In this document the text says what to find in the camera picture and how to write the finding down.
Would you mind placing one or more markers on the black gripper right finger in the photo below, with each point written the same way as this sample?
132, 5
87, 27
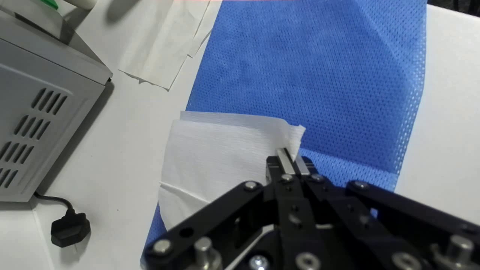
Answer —
360, 215

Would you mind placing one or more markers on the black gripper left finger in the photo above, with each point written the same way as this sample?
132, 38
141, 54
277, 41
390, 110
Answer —
279, 189

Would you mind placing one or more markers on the translucent white sheet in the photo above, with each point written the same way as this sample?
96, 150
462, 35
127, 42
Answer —
159, 39

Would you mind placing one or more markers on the white paper napkin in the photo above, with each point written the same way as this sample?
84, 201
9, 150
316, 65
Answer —
219, 150

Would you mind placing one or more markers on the blue cloth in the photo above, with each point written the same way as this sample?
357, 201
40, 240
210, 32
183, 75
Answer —
309, 65

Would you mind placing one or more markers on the silver microwave oven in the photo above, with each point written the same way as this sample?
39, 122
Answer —
39, 75

